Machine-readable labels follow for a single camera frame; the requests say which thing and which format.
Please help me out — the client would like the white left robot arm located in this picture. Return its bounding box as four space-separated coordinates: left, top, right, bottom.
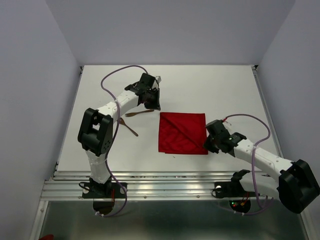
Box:
77 73 162 197

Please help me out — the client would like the dark wooden fork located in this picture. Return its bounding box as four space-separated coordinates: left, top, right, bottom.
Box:
124 109 155 118

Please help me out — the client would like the aluminium rail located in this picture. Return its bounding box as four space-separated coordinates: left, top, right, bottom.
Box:
49 65 85 180
251 65 283 158

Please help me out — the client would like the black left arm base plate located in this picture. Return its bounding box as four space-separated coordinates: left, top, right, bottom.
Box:
78 181 125 200

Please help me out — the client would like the dark wooden spoon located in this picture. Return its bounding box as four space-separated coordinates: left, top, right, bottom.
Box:
119 117 139 137

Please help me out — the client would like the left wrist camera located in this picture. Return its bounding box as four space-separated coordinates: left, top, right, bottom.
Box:
155 76 162 84

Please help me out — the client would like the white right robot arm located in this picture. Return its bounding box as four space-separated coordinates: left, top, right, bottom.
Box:
203 119 320 214

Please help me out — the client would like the red object bottom left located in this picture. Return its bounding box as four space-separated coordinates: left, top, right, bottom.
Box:
38 234 54 240

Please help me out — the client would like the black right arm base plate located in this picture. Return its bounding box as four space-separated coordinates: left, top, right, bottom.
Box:
211 181 256 199

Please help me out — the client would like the aluminium front rail frame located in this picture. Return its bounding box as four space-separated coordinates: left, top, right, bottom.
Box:
40 171 233 201

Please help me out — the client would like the red cloth napkin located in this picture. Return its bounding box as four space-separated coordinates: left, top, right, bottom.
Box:
158 112 208 155

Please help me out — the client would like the aluminium left side rail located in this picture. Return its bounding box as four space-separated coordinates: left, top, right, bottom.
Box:
49 65 85 180

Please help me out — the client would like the aluminium right side rail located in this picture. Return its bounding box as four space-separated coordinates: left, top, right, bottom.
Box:
251 65 283 158

